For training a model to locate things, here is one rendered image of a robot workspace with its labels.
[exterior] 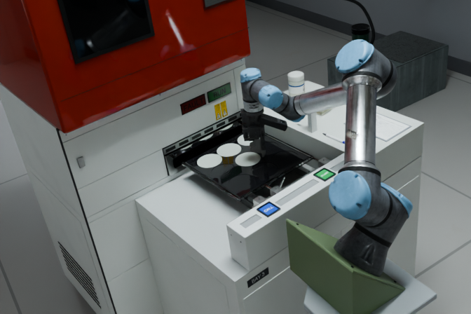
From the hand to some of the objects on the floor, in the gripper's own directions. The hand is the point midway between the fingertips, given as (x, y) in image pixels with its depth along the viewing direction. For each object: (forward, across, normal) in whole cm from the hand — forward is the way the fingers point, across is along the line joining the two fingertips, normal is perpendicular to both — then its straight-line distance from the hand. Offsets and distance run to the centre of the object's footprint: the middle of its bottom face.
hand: (264, 153), depth 218 cm
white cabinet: (+92, +4, +5) cm, 92 cm away
